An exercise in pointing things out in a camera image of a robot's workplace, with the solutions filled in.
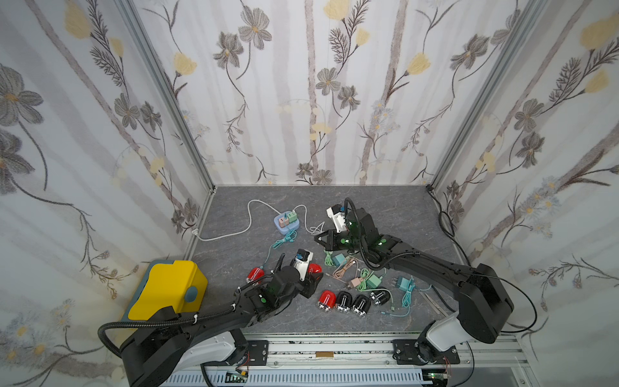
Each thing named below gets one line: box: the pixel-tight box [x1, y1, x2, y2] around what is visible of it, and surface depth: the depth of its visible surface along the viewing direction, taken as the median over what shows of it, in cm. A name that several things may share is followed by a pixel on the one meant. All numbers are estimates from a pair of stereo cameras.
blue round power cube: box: [274, 210, 301, 235], surface depth 103 cm
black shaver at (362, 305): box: [352, 294, 372, 317], surface depth 83 cm
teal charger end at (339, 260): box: [332, 253, 348, 268], surface depth 94 cm
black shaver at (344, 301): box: [336, 290, 353, 313], surface depth 84 cm
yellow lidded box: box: [122, 259, 208, 323], surface depth 76 cm
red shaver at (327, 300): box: [317, 290, 337, 311], surface depth 84 cm
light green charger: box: [365, 274, 382, 289], surface depth 88 cm
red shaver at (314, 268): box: [307, 262, 324, 275], surface depth 81 cm
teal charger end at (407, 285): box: [396, 275, 416, 296], surface depth 87 cm
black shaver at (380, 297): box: [369, 290, 391, 307], surface depth 85 cm
